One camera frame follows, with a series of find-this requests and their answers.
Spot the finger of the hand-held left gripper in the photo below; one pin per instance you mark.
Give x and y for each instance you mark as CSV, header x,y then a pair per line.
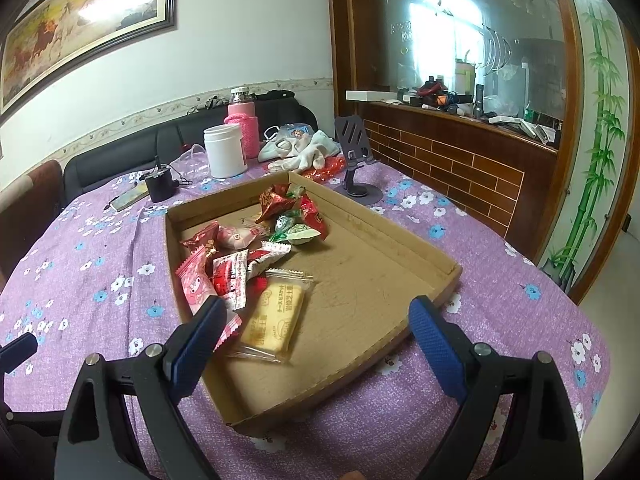
x,y
25,430
17,350

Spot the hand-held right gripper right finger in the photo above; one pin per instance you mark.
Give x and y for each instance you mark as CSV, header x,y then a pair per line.
x,y
437,350

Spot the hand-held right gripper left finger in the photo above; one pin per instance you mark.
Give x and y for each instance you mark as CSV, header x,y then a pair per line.
x,y
197,345

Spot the large white red snack packet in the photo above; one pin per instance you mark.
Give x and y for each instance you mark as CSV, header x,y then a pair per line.
x,y
230,275

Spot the yellow biscuit packet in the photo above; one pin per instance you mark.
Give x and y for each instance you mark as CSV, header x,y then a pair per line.
x,y
272,315

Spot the cardboard box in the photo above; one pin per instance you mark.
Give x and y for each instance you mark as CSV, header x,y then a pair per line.
x,y
360,280

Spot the green candy wrapper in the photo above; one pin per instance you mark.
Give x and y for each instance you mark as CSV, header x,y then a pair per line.
x,y
285,220
297,234

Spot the pink cartoon snack packet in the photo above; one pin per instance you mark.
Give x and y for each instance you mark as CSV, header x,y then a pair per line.
x,y
197,280

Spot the purple floral tablecloth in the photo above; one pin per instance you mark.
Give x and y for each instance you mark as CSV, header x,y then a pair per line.
x,y
500,285

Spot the small pink snack packet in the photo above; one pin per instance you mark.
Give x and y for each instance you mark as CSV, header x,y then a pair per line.
x,y
237,235

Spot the small white red snack packet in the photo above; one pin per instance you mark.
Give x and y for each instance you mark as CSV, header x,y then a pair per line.
x,y
272,252

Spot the brown armchair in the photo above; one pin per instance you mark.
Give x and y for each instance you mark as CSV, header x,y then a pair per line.
x,y
30,210

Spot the black cup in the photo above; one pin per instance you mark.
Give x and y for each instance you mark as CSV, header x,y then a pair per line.
x,y
160,187

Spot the yellow notebook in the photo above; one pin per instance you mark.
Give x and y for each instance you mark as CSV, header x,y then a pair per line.
x,y
131,196

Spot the red foil snack packet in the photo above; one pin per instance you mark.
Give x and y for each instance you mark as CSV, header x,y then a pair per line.
x,y
275,200

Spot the black pen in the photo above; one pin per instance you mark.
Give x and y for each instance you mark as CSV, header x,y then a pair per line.
x,y
109,206

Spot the wooden glass partition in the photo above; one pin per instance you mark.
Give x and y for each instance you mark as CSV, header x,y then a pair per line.
x,y
450,175

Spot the white plastic jar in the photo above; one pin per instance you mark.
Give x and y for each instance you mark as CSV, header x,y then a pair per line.
x,y
225,152

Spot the black leather sofa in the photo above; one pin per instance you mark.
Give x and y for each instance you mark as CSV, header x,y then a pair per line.
x,y
115,155

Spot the red plastic wrapper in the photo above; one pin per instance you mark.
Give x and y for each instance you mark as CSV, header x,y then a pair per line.
x,y
330,166

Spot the white cloth gloves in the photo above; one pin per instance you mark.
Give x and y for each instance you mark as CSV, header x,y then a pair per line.
x,y
310,152

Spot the pink sleeved bottle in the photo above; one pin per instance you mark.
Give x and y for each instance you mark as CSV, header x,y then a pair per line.
x,y
247,125

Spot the grey phone stand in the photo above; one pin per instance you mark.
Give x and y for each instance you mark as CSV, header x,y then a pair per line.
x,y
352,135

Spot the cartoon print plastic bag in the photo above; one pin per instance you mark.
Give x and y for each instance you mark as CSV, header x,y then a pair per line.
x,y
295,132

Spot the stack of white packets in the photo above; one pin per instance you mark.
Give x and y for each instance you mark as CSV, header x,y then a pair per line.
x,y
530,127

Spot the black flashlight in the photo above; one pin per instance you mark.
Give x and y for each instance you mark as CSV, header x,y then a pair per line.
x,y
479,102

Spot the black bag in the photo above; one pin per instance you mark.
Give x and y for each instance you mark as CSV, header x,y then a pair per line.
x,y
277,95

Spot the red black tool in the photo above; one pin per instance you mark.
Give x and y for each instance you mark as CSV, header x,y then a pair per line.
x,y
430,87

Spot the white flat box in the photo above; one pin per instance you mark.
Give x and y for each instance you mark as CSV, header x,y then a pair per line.
x,y
370,95

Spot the framed horse painting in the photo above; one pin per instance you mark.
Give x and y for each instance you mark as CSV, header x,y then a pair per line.
x,y
75,25

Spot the bamboo wall decal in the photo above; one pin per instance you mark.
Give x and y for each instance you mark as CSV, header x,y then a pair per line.
x,y
600,110

